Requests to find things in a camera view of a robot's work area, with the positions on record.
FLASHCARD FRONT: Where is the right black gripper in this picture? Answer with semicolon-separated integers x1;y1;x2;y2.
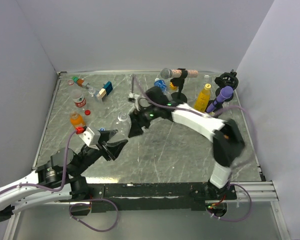
128;104;160;140

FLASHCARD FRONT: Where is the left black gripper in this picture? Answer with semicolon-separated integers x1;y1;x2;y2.
71;130;129;177

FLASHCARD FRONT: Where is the red bottle cap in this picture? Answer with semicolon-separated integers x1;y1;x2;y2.
84;109;91;116

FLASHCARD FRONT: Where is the orange bottle with barcode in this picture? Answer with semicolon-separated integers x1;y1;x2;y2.
69;111;86;128

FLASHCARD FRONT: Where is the red label water bottle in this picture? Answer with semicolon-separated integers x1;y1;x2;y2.
70;89;87;109

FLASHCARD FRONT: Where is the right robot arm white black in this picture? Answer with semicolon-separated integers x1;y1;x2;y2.
128;86;246;199

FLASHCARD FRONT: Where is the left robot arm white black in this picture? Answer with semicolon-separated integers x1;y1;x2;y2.
0;126;128;222

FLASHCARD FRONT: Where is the blue label water bottle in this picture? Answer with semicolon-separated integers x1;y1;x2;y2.
154;77;172;99

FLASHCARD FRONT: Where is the yellow juice bottle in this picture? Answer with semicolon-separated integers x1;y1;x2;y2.
193;83;212;113

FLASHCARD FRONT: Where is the clear bottle back right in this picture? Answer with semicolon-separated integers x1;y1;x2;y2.
204;74;212;89

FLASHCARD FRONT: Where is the toy brick hammer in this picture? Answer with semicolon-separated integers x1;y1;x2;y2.
70;76;114;104

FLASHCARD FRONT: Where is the small yellow toy piece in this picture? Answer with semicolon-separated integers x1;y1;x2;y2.
169;82;178;91

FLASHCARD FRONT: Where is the glitter pink microphone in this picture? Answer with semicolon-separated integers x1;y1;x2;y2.
160;68;199;79

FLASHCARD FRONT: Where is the purple microphone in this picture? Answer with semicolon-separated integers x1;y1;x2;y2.
207;86;234;112

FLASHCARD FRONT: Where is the black empty clip stand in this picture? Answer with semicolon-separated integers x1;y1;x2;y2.
214;69;239;102

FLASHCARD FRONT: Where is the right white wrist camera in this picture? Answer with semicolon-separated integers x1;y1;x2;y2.
128;92;141;111

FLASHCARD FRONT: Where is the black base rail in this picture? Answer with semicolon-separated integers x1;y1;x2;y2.
69;182;237;211

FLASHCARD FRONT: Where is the clear plastic ring cap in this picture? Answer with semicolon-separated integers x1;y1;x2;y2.
67;80;74;86

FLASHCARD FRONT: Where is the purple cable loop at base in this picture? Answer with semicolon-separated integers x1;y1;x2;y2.
68;198;119;232

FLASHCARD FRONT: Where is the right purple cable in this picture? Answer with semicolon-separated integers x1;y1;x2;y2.
131;74;255;223

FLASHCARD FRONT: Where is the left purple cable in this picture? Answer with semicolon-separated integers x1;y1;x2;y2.
0;131;78;201

